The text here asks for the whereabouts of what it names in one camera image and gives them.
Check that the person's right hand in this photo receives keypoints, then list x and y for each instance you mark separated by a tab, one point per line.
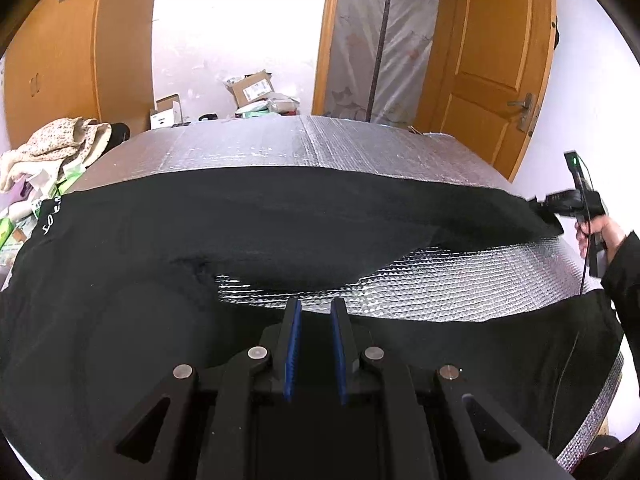
614	232

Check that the black cloth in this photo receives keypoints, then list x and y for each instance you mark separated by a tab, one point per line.
119	135

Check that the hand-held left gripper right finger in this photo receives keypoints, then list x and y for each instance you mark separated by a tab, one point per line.
340	350

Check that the wooden wardrobe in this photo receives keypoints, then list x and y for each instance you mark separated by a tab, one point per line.
65	60

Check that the pile of plastic bags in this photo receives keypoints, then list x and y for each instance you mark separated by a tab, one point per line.
272	106

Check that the clear plastic door curtain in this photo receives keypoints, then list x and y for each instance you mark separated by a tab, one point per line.
400	35

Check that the wooden door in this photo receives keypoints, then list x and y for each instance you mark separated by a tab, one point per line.
490	50

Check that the white cardboard box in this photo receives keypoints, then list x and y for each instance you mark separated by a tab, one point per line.
165	112

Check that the brown cardboard box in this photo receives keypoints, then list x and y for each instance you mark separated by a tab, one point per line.
252	89

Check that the beige floral blanket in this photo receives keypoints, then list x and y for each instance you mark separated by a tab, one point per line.
50	145

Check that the green tissue pack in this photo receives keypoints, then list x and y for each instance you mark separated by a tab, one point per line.
7	232
71	176

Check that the silver foil mat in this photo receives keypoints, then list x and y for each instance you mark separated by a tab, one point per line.
300	145

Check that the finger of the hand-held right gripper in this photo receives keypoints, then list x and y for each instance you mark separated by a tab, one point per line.
537	206

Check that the wooden door frame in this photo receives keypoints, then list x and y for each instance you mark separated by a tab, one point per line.
322	35

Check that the black pants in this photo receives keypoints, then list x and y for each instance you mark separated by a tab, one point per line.
150	260

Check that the person's right forearm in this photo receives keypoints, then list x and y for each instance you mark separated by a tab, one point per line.
625	275

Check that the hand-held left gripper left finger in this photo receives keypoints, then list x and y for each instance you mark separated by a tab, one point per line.
292	350

